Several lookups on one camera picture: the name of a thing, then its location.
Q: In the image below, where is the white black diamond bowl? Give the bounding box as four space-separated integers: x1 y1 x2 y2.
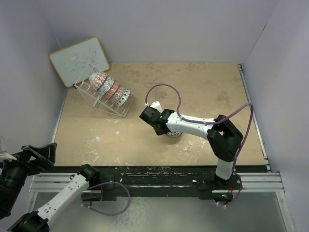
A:
115 89 131 107

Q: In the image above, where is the white wire dish rack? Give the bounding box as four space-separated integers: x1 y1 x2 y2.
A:
74 66 135 117

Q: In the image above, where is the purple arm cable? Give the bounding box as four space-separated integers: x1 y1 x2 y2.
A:
144 83 254 209
81 180 131 216

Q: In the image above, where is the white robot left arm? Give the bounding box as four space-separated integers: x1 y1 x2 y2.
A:
0 143 99 232

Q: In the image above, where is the blue triangle pattern bowl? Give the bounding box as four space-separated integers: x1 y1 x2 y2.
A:
89 72 107 91

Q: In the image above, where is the black aluminium base frame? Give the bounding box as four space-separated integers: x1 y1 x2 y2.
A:
28 165 283 201

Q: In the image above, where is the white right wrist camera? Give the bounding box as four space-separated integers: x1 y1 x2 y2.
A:
145 101 163 113

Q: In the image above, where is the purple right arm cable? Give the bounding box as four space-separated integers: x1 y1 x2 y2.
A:
144 83 254 209

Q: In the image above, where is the yellow framed whiteboard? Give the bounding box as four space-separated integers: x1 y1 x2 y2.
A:
48 37 110 87

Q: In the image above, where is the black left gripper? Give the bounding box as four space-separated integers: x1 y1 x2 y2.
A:
0 141 56 214

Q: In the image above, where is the black leaf pattern bowl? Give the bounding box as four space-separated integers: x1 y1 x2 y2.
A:
98 76 115 96

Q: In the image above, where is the brown floral pattern bowl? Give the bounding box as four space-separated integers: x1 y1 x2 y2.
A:
112 86 126 103

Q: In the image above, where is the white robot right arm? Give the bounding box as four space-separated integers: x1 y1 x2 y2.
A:
140 106 244 189

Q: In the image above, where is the pink floral pattern bowl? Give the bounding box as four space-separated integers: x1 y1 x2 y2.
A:
104 81 120 99

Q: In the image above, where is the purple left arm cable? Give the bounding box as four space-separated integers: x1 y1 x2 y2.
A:
81 180 131 216

